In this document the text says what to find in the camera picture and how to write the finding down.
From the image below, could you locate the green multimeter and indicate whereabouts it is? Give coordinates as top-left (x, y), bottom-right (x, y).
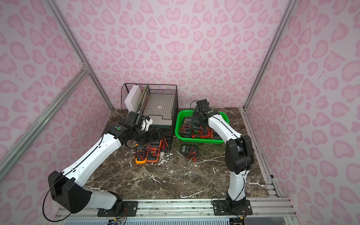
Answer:
top-left (192, 122), bottom-right (208, 139)

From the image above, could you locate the red multimeter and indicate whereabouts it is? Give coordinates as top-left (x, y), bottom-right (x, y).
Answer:
top-left (200, 127), bottom-right (213, 139)

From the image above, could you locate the yellow multimeter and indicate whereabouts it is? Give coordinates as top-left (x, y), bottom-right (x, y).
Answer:
top-left (135, 144), bottom-right (147, 165)

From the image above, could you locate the black multimeter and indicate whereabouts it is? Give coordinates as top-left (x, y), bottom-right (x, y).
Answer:
top-left (161, 136), bottom-right (172, 153)

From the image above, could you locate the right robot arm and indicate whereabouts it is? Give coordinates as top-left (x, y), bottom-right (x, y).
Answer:
top-left (193, 99), bottom-right (255, 203)

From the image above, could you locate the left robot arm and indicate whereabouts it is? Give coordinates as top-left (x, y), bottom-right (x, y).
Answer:
top-left (46, 112), bottom-right (153, 214)

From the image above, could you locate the green plastic basket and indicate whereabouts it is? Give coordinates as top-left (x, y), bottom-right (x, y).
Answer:
top-left (174, 110), bottom-right (224, 144)

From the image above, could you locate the small dark multimeter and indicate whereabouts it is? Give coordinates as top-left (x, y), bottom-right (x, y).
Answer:
top-left (180, 144), bottom-right (199, 163)

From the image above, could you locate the grey tray on rack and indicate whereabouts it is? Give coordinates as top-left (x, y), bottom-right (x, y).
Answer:
top-left (142, 94), bottom-right (175, 126)

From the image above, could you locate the black wire mesh rack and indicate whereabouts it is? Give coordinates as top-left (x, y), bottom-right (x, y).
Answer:
top-left (120, 83), bottom-right (178, 137)

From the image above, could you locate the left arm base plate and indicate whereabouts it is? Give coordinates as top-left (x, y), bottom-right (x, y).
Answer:
top-left (97, 200), bottom-right (139, 218)

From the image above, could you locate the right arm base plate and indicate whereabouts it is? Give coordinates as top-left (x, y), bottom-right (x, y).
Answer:
top-left (211, 199), bottom-right (253, 217)

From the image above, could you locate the aluminium front rail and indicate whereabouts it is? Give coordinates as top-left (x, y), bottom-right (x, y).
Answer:
top-left (55, 197), bottom-right (300, 225)

